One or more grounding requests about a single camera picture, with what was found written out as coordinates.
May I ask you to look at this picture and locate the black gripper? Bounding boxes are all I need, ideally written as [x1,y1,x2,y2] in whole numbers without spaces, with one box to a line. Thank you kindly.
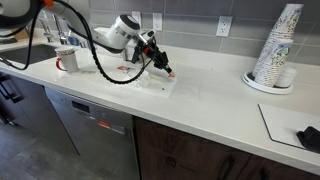
[140,37,172,74]

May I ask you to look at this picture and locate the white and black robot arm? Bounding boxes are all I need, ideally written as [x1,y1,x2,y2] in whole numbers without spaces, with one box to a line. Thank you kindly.
[0,0,172,74]

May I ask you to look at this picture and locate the clear plastic cup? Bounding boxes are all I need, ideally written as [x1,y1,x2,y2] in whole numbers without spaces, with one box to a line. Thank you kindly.
[138,71,151,88]

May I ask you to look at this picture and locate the red and white packet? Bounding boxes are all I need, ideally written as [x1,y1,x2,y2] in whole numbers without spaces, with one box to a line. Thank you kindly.
[117,66,135,74]

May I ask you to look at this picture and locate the white round cup tray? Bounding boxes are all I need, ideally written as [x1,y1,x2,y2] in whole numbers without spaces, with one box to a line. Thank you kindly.
[241,69,294,95]

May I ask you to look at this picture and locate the dark wood cabinet door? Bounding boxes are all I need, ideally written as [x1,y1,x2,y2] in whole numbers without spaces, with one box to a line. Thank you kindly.
[134,117,320,180]

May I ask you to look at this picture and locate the stainless steel dishwasher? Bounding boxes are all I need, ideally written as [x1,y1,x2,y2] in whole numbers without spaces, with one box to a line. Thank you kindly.
[45,87,141,180]

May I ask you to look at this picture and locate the chrome faucet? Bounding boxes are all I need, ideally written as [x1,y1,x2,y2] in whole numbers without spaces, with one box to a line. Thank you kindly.
[53,15,68,45]

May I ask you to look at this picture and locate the stack of paper cups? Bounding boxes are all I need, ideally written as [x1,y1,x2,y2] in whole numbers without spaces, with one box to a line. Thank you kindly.
[252,4,304,87]
[252,38,293,87]

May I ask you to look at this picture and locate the kitchen sink basin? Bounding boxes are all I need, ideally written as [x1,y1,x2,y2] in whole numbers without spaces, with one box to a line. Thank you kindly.
[0,43,58,66]

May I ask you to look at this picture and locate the white flat mat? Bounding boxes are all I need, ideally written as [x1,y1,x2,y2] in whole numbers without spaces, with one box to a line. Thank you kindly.
[258,104,320,151]

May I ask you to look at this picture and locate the black object on mat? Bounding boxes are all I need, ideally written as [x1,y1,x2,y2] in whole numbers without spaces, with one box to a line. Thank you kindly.
[297,126,320,153]

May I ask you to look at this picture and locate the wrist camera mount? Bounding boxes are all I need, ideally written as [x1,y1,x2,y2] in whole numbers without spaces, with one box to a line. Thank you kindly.
[131,30,156,64]

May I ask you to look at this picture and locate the white wall outlet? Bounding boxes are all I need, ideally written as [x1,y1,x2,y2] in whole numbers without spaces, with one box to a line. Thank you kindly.
[216,16,233,37]
[153,13,162,31]

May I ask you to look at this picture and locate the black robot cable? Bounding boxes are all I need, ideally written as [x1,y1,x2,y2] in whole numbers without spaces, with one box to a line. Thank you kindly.
[0,0,158,85]

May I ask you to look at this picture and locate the white mug red handle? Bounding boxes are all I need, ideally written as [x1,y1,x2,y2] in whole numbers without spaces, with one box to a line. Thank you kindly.
[55,46,79,73]

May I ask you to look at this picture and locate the black cabinet handle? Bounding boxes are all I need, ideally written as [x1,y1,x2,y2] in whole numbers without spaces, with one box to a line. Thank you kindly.
[217,155,235,180]

